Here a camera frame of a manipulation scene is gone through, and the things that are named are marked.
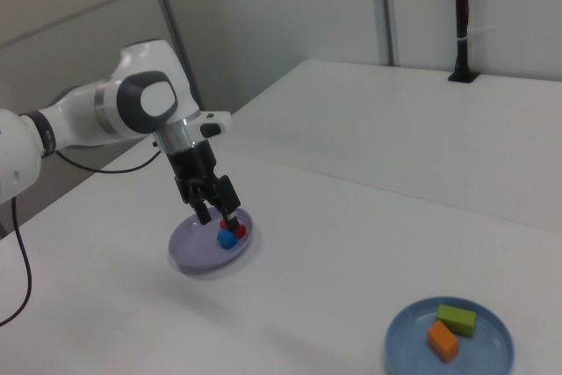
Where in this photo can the purple plate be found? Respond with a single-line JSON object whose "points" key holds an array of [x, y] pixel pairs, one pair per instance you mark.
{"points": [[193, 247]]}

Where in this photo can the green block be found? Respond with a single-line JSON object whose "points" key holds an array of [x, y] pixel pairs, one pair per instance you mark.
{"points": [[456, 318]]}

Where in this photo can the black mount pole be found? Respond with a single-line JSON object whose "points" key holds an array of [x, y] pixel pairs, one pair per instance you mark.
{"points": [[461, 19]]}

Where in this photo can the orange block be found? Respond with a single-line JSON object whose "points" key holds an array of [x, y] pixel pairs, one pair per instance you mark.
{"points": [[443, 340]]}

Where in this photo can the blue plate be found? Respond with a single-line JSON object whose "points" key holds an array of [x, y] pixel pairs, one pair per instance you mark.
{"points": [[408, 340]]}

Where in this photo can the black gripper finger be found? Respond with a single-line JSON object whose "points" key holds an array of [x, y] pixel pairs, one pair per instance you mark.
{"points": [[203, 210], [228, 197]]}

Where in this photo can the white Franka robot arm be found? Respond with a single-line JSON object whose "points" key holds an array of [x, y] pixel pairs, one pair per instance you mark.
{"points": [[145, 63]]}

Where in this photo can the blue block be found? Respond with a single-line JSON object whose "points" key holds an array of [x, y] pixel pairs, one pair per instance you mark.
{"points": [[226, 240]]}

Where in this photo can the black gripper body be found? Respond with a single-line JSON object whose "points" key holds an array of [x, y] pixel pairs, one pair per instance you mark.
{"points": [[195, 168]]}

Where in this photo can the red block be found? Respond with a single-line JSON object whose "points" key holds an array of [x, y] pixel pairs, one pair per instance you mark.
{"points": [[241, 231]]}

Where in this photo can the grey partition post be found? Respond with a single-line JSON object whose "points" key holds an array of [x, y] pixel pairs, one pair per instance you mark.
{"points": [[386, 10], [173, 28]]}

